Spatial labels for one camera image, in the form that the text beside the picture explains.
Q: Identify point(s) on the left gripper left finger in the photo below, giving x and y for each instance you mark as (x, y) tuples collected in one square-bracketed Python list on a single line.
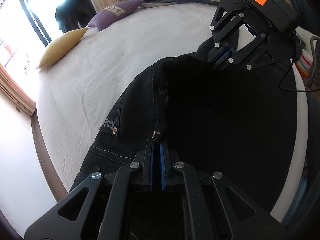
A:
[(94, 209)]

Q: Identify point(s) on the purple patterned pillow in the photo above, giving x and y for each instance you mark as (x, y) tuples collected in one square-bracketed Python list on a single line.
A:
[(113, 13)]

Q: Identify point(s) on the yellow pillow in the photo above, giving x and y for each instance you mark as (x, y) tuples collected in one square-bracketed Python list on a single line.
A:
[(58, 48)]

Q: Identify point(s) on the white bed mattress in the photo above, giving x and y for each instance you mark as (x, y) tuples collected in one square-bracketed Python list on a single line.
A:
[(78, 92)]

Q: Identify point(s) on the blue grey operator clothing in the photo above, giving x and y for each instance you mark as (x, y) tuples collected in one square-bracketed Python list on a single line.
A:
[(307, 19)]

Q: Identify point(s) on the black denim jeans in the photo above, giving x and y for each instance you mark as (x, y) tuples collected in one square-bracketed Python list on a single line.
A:
[(240, 123)]

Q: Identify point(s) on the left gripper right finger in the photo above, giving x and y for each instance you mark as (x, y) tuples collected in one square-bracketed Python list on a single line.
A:
[(209, 206)]

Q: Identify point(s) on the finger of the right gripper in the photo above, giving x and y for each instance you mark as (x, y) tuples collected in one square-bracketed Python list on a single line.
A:
[(227, 20), (265, 49)]

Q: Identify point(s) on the black clothes on chair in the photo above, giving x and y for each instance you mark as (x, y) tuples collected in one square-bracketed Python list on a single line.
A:
[(74, 14)]

